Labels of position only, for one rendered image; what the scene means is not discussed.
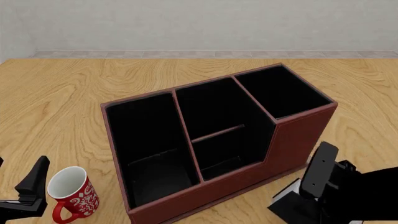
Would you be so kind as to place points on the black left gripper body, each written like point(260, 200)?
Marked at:
point(21, 210)

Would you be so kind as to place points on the red-brown desk caddy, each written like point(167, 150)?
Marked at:
point(298, 144)

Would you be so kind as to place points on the red mug white pattern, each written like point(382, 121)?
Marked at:
point(84, 198)

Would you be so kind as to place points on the black book white pages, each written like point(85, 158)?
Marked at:
point(290, 210)

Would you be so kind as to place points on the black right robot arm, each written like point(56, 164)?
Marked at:
point(367, 196)

